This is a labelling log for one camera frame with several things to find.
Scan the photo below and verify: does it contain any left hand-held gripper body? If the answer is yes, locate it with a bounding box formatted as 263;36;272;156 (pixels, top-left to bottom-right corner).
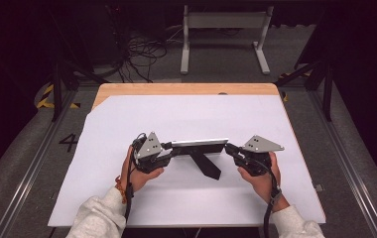
131;131;175;175

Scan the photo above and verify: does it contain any person's left hand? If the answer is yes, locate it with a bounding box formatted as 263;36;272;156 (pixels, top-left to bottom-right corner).
119;145;166;193

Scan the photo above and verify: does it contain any hand-held gripper cable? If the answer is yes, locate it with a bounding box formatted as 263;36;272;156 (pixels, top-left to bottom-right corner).
247;157;283;238
123;132;149;223

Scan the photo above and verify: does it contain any bundle of black cables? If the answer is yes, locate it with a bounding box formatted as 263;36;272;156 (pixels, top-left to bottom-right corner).
105;3;169;84

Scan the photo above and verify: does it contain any right hand-held gripper cable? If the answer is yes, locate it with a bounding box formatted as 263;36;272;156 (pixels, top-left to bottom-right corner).
247;157;283;238

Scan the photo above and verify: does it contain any aluminium floor rail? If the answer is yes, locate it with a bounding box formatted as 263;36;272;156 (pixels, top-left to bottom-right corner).
0;88;79;238
309;88;377;238

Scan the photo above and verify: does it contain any black metal stand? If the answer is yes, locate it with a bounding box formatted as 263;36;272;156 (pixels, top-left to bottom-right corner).
274;9;335;123
48;6;110;123

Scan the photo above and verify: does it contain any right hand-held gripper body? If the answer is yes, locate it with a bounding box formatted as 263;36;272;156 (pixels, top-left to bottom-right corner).
233;134;286;178

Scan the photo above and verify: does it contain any person's right hand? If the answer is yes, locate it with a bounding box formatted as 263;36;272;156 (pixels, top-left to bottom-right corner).
237;151;291;213

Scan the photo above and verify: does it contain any white table cover sheet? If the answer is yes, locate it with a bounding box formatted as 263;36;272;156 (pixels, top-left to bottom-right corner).
47;94;327;229

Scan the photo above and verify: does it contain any white metal stand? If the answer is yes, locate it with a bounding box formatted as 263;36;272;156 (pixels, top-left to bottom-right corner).
180;4;275;75

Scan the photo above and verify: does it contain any grey wrist strap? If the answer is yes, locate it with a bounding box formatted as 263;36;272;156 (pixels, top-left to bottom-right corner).
269;187;284;206

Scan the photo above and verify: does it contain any orange bead bracelet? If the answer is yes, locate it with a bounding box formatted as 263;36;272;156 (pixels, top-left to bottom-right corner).
114;175;129;204

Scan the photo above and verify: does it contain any left hand-held gripper cable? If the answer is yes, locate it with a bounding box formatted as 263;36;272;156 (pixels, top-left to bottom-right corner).
123;132;149;223

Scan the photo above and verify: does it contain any yellow black hazard tape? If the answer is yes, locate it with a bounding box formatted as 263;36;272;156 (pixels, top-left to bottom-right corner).
36;83;81;110

